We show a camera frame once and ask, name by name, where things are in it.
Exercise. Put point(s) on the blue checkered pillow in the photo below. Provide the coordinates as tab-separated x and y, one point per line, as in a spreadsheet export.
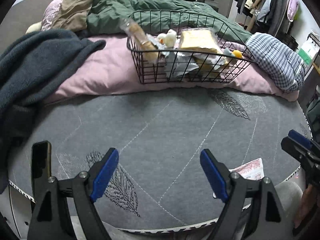
283	65

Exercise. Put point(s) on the black smartphone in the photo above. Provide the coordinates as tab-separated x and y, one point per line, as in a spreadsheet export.
40	165

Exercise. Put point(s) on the green duvet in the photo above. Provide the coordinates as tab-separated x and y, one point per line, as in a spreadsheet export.
158	16

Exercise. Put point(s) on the clothes rack with garments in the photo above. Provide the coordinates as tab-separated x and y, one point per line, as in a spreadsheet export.
275	17

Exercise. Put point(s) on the bagged toast slice top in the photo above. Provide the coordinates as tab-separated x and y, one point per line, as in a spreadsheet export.
134	30

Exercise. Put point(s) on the dark teal fleece blanket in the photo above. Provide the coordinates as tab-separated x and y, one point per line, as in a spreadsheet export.
32	68

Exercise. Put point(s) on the green white box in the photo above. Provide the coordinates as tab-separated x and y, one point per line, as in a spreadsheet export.
309	49

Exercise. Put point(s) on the khaki cloth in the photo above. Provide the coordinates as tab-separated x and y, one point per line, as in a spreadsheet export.
72	15

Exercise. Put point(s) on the black wire basket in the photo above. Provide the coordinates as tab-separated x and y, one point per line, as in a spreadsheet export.
154	72

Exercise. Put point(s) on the white goose plush toy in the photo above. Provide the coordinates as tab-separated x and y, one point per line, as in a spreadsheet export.
34	27

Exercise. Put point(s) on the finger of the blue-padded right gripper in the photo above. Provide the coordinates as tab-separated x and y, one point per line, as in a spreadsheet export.
232	189

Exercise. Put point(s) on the small snack packet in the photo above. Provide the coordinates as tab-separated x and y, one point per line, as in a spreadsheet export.
178	64

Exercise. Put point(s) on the bagged toast slice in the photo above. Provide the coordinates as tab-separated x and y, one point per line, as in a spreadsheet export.
210	68
201	40
134	30

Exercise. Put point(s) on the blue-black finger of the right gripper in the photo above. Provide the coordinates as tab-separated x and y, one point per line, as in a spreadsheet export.
306	152

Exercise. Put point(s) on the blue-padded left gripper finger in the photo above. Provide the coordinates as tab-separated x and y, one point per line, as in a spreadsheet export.
51	218

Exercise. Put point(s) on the white red sachet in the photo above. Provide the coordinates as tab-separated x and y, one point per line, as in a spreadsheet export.
253	170

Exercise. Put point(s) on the white rubber duck toy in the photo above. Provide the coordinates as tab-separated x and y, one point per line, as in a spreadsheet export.
168	39

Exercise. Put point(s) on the pink quilt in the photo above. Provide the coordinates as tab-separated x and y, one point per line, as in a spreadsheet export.
110	71

